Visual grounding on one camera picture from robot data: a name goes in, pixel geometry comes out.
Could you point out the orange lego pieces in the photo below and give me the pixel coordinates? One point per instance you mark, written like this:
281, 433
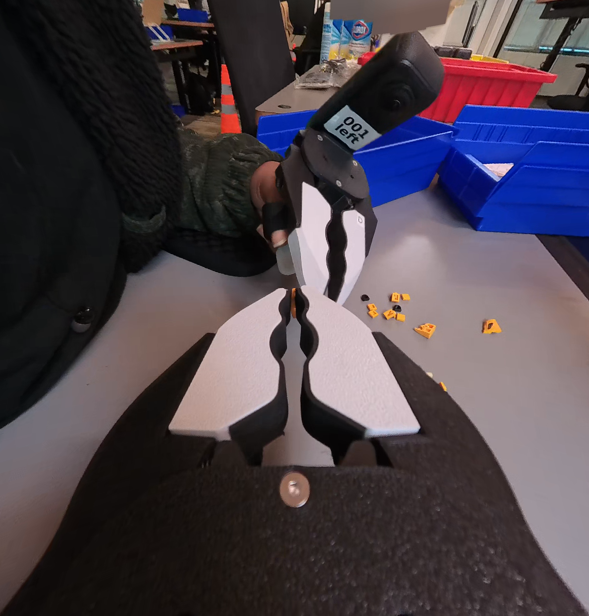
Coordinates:
425, 330

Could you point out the red storage bin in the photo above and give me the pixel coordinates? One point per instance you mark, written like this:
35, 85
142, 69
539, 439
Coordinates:
492, 91

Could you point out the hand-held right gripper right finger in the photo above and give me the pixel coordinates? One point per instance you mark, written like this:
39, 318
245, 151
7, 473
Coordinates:
362, 380

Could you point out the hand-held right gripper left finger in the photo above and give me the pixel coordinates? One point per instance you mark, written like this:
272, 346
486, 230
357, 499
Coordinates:
232, 375

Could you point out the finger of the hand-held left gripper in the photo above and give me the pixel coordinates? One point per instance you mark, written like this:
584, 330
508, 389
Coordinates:
311, 231
356, 240

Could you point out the black office chair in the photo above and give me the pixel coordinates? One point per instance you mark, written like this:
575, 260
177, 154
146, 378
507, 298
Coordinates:
571, 102

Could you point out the orange traffic cone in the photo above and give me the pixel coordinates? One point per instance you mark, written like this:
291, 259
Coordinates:
229, 101

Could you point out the dark divider panel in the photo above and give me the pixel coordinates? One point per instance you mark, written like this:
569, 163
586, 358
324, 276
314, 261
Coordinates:
251, 57

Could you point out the clear bag of parts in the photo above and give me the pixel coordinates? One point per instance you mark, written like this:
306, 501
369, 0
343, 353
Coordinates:
318, 77

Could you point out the small orange lego bracket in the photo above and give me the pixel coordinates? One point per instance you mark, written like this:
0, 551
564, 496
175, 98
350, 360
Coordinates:
293, 308

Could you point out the person's left hand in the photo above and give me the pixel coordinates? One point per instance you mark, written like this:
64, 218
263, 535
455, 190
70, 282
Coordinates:
265, 185

